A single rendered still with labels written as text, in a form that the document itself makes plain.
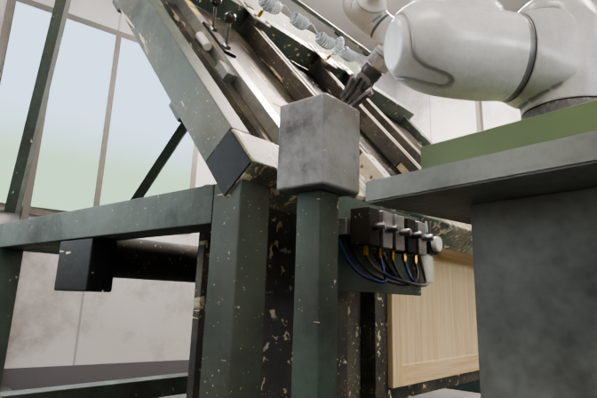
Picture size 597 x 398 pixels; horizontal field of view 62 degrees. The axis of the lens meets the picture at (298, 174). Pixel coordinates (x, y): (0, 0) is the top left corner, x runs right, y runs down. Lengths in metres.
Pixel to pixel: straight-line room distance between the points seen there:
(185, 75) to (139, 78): 2.57
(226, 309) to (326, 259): 0.24
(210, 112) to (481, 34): 0.63
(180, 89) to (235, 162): 0.32
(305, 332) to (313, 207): 0.23
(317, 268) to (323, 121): 0.27
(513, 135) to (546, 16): 0.23
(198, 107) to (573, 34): 0.80
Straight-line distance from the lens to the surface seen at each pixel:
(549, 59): 0.92
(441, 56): 0.85
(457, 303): 2.51
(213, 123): 1.18
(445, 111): 5.24
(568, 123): 0.79
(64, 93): 3.68
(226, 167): 1.10
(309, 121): 0.97
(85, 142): 3.62
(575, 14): 0.99
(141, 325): 3.67
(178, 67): 1.37
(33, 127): 2.23
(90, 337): 3.57
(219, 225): 1.09
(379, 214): 1.25
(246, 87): 1.53
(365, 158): 1.65
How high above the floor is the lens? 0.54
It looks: 14 degrees up
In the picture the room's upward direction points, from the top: 2 degrees clockwise
